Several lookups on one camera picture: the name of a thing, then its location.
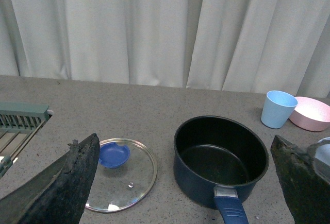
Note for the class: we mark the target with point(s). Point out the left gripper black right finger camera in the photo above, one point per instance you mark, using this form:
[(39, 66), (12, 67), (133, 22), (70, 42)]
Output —
[(306, 193)]

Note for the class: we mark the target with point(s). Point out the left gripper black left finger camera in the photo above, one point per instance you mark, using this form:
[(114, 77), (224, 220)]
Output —
[(57, 194)]

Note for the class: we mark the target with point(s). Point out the glass lid with blue knob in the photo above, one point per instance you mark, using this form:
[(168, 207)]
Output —
[(125, 174)]

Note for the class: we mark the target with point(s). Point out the light blue plate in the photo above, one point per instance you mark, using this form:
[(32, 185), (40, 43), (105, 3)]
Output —
[(321, 158)]

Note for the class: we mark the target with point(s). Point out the pink bowl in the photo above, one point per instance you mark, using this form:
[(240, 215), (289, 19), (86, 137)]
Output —
[(310, 114)]

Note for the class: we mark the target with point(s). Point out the green dish rack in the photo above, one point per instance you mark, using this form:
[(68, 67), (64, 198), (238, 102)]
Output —
[(20, 121)]

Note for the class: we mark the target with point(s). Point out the light blue cup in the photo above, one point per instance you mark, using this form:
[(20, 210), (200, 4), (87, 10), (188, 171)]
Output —
[(277, 108)]

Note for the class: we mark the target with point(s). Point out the dark blue saucepan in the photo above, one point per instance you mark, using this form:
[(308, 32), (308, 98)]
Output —
[(217, 163)]

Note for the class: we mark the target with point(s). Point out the white curtain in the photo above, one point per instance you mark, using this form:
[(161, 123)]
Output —
[(232, 45)]

